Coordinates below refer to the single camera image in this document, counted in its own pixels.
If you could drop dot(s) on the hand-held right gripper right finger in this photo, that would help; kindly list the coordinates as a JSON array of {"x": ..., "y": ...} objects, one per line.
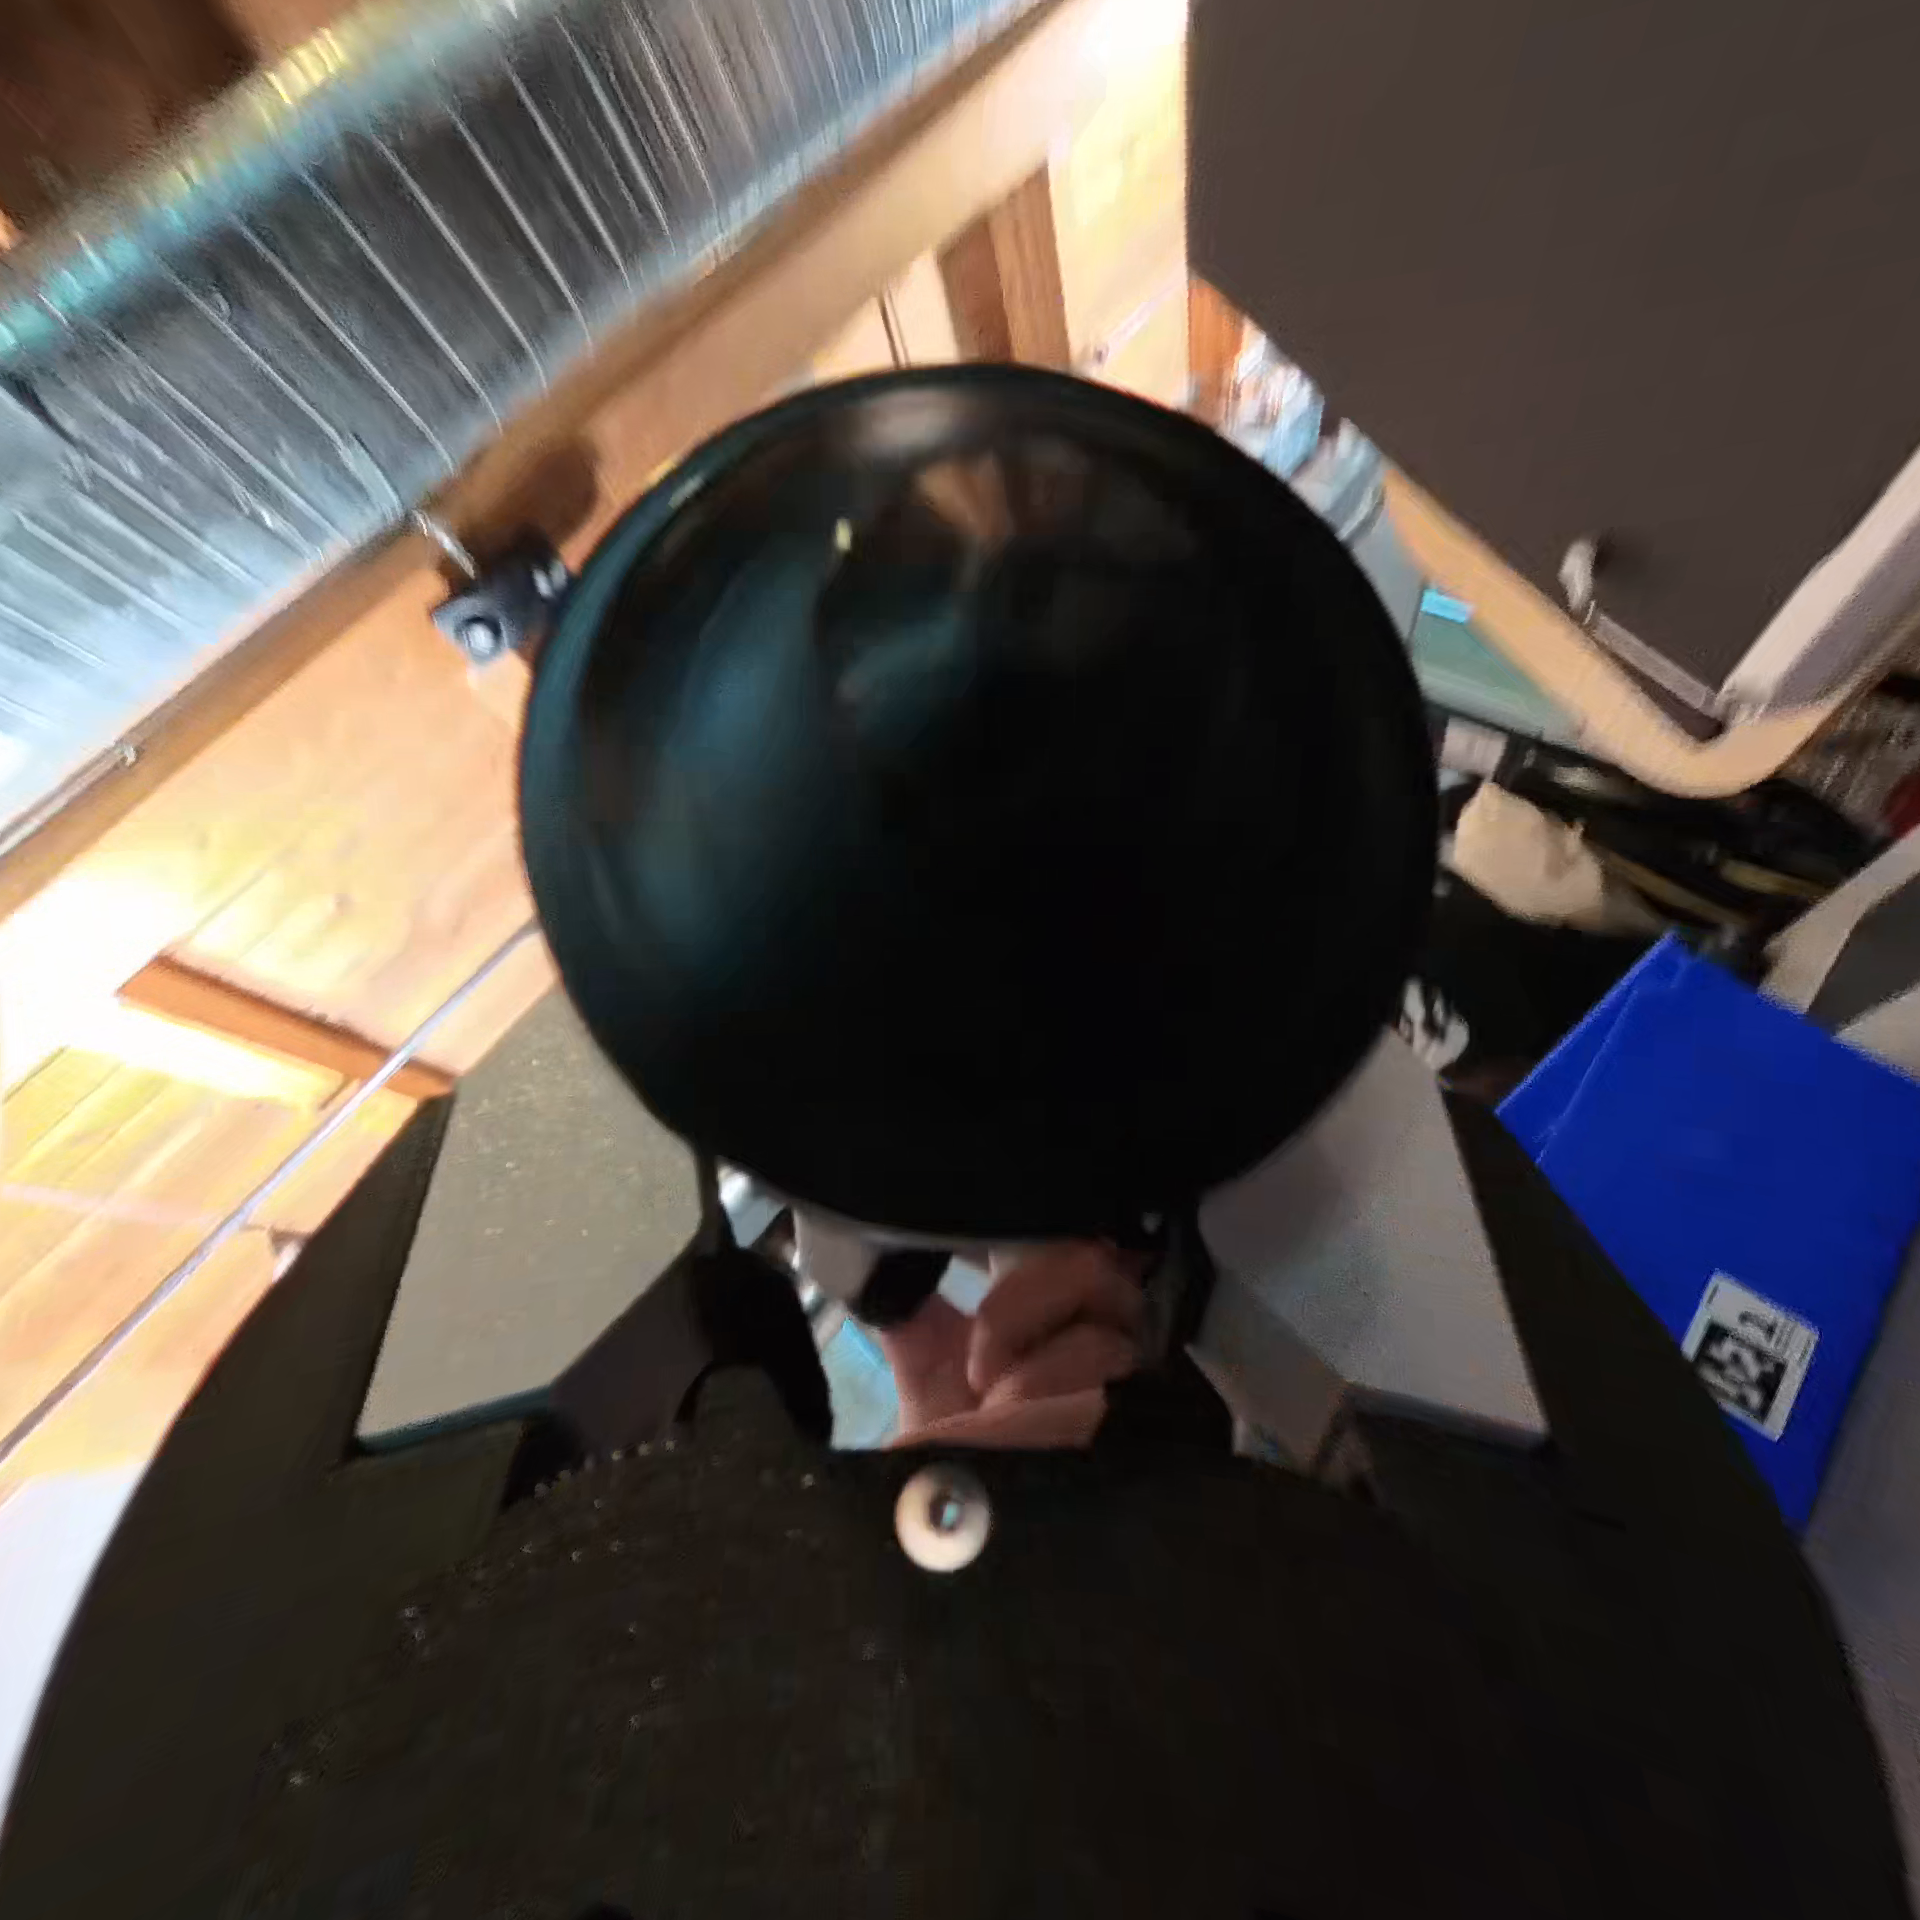
[{"x": 1367, "y": 1275}]

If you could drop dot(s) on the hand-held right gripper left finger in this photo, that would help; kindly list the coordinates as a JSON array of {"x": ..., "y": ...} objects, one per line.
[{"x": 509, "y": 1228}]

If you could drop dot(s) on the blue plastic storage bin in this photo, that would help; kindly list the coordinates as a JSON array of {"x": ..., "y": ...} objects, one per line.
[{"x": 1679, "y": 1140}]

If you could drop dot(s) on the black rubber suction cup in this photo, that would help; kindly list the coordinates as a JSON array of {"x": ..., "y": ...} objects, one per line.
[{"x": 973, "y": 810}]

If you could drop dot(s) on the person's left hand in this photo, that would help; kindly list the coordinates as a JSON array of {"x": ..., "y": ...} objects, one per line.
[{"x": 1037, "y": 1350}]

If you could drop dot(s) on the beige bag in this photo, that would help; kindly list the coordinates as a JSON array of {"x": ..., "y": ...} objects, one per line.
[{"x": 1528, "y": 863}]

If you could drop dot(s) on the black yellow-striped bag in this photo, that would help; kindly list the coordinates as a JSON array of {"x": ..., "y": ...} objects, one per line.
[{"x": 1726, "y": 841}]

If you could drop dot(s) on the black clamp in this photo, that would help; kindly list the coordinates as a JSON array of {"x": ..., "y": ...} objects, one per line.
[{"x": 488, "y": 621}]

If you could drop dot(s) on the wood-rimmed dark board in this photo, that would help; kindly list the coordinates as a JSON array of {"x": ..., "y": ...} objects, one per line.
[{"x": 1501, "y": 225}]

